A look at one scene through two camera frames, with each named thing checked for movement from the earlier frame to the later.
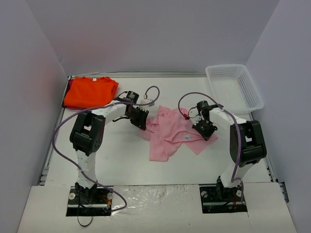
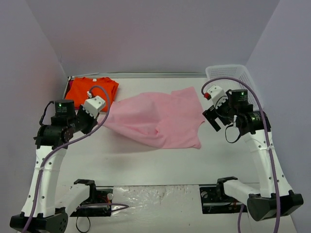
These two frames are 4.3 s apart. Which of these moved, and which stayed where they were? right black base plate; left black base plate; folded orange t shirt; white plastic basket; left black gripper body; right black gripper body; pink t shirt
Moved: left black gripper body; pink t shirt; right black gripper body
Stayed: folded orange t shirt; left black base plate; right black base plate; white plastic basket
